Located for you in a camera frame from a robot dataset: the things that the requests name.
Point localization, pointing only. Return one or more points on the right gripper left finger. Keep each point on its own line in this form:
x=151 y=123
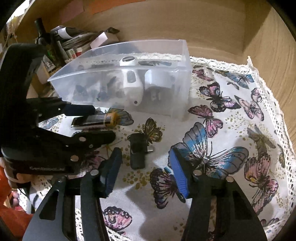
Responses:
x=55 y=216

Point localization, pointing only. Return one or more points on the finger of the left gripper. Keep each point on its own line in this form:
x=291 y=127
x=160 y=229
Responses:
x=49 y=107
x=79 y=140

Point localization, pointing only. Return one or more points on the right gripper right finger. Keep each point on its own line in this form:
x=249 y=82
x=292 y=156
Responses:
x=235 y=217

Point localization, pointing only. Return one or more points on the small black usb adapter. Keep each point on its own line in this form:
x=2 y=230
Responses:
x=139 y=147

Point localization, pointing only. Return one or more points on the white power adapter plug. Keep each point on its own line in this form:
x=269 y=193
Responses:
x=156 y=82

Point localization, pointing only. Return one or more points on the person's left hand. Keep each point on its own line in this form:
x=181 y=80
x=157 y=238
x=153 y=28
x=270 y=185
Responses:
x=15 y=179

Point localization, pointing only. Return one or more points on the white handwritten note card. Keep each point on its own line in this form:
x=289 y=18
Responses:
x=42 y=74

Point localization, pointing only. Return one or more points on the dark wine bottle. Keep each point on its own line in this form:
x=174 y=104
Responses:
x=45 y=39

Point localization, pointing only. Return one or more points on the stack of books and papers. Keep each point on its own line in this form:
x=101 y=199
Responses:
x=71 y=41

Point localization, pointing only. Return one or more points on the butterfly print lace cloth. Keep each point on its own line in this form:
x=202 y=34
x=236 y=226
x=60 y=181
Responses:
x=233 y=127

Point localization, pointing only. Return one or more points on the clear plastic storage box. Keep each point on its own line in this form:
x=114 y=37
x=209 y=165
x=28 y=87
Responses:
x=95 y=77

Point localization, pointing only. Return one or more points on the small white paper box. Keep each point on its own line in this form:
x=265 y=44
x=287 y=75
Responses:
x=104 y=39

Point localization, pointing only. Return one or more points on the pink sticky note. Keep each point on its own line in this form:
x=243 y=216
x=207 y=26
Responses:
x=71 y=10

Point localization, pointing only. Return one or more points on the orange sticky note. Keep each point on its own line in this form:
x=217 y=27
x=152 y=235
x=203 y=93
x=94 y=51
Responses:
x=99 y=6

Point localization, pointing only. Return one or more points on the wooden shelf unit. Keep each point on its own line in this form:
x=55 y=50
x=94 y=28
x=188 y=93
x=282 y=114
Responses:
x=229 y=31

